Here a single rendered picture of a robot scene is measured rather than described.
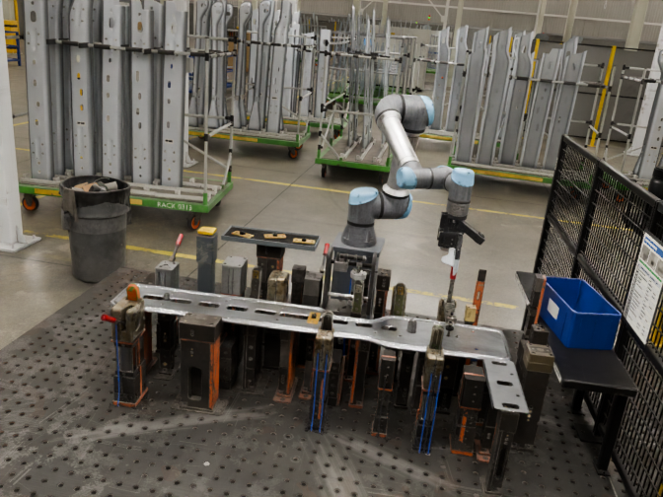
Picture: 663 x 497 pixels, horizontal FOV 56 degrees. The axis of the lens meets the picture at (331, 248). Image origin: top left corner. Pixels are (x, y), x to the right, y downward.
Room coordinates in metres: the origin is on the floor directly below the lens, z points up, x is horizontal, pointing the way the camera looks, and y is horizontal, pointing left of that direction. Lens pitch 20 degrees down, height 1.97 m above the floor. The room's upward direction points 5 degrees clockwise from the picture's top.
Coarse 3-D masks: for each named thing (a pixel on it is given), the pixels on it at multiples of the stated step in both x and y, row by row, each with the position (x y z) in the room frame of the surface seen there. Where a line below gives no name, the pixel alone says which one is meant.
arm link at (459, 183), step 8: (456, 168) 2.07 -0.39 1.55; (464, 168) 2.08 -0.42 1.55; (448, 176) 2.09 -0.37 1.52; (456, 176) 2.03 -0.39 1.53; (464, 176) 2.02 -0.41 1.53; (472, 176) 2.03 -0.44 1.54; (448, 184) 2.06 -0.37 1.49; (456, 184) 2.02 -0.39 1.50; (464, 184) 2.02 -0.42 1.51; (472, 184) 2.03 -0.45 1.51; (456, 192) 2.02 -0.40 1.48; (464, 192) 2.02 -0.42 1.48; (448, 200) 2.05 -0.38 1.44; (456, 200) 2.02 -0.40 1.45; (464, 200) 2.02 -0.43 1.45
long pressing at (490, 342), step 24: (144, 288) 2.08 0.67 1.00; (168, 288) 2.09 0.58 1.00; (168, 312) 1.91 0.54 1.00; (192, 312) 1.92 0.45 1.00; (216, 312) 1.94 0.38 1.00; (240, 312) 1.95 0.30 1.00; (288, 312) 1.99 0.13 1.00; (336, 336) 1.85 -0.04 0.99; (360, 336) 1.86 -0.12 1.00; (384, 336) 1.87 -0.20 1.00; (408, 336) 1.88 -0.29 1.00; (480, 336) 1.93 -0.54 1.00; (504, 336) 1.95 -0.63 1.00
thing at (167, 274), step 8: (160, 264) 2.17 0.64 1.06; (168, 264) 2.18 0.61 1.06; (176, 264) 2.18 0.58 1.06; (160, 272) 2.13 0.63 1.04; (168, 272) 2.13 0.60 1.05; (176, 272) 2.17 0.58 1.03; (160, 280) 2.13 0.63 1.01; (168, 280) 2.13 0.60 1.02; (176, 280) 2.17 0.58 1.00; (176, 320) 2.18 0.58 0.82; (176, 328) 2.18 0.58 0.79; (176, 336) 2.18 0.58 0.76; (176, 344) 2.18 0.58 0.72
